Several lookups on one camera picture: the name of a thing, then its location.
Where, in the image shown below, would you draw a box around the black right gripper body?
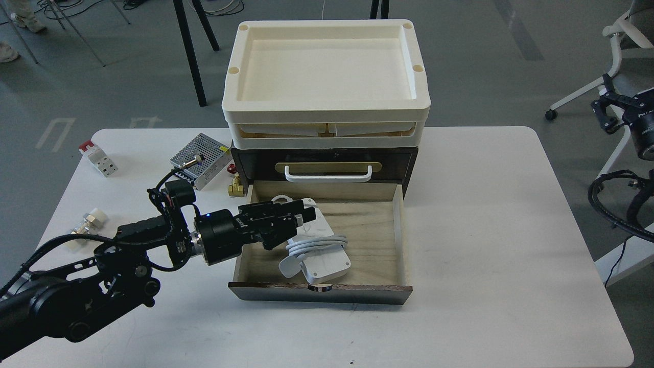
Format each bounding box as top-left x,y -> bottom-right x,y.
616,88 -> 653,131

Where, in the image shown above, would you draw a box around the cream plastic stacked tray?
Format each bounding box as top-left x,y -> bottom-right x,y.
222,19 -> 431,149

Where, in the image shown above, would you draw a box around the brass valve red handle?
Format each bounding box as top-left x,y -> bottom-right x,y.
226,163 -> 245,197

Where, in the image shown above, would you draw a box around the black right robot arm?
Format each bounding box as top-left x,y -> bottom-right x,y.
587,73 -> 653,242

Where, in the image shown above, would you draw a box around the white brass pipe fitting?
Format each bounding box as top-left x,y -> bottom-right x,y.
66,208 -> 108,252

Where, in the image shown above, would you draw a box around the white power strip with cable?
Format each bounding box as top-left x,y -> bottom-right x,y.
278,198 -> 351,285

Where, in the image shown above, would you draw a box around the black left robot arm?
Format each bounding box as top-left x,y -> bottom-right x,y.
2,155 -> 317,359

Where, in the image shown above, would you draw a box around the white drawer handle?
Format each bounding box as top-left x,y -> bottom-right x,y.
284,165 -> 373,182

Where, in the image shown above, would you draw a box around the metal mesh power supply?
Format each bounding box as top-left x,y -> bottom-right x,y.
170,133 -> 231,191

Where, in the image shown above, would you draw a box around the red white circuit breaker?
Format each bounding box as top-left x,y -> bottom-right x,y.
79,140 -> 118,177

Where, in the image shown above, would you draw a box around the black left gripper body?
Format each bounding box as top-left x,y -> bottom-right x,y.
236,201 -> 293,250

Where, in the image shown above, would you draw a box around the open wooden drawer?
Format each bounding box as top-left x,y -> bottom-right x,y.
227,181 -> 413,305

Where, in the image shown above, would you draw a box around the black tripod legs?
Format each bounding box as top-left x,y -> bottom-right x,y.
173,1 -> 220,107

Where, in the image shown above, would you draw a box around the black stand leg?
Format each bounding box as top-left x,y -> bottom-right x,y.
369,0 -> 390,19

